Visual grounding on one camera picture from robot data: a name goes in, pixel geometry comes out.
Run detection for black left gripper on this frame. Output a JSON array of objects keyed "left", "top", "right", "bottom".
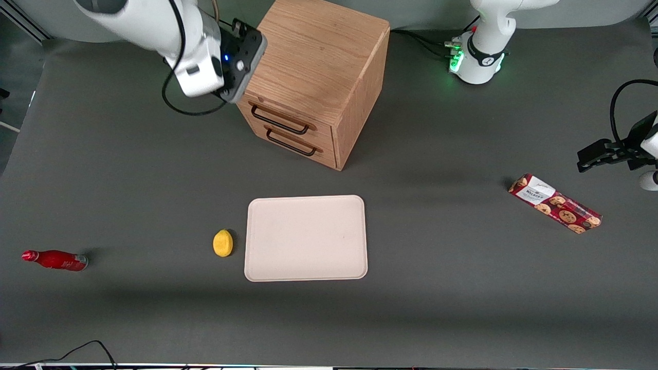
[{"left": 577, "top": 114, "right": 658, "bottom": 173}]

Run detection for dark metal drawer handle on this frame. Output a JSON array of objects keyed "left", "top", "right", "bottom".
[
  {"left": 248, "top": 101, "right": 315, "bottom": 135},
  {"left": 263, "top": 126, "right": 323, "bottom": 157}
]

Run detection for wooden drawer with gripped handle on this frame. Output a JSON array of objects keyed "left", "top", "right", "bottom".
[{"left": 239, "top": 98, "right": 337, "bottom": 150}]

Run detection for oak wooden drawer cabinet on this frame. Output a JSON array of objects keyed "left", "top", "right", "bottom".
[{"left": 237, "top": 0, "right": 391, "bottom": 171}]

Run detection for red chocolate chip cookie box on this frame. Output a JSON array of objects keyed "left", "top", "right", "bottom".
[{"left": 508, "top": 173, "right": 603, "bottom": 235}]

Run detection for yellow lemon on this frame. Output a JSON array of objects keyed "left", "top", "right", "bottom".
[{"left": 213, "top": 229, "right": 234, "bottom": 257}]

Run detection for beige rectangular tray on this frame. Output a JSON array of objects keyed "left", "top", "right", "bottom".
[{"left": 244, "top": 195, "right": 369, "bottom": 282}]

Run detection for red soda bottle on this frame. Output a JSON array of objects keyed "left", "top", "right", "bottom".
[{"left": 22, "top": 250, "right": 89, "bottom": 272}]

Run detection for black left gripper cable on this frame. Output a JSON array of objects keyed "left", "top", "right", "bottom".
[{"left": 610, "top": 79, "right": 658, "bottom": 152}]

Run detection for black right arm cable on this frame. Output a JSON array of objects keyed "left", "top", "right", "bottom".
[{"left": 162, "top": 0, "right": 229, "bottom": 116}]

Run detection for black left arm base cables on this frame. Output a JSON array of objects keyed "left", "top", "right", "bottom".
[{"left": 390, "top": 15, "right": 481, "bottom": 58}]

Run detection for thin black table edge cable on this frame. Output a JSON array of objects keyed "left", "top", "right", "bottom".
[{"left": 0, "top": 340, "right": 118, "bottom": 370}]

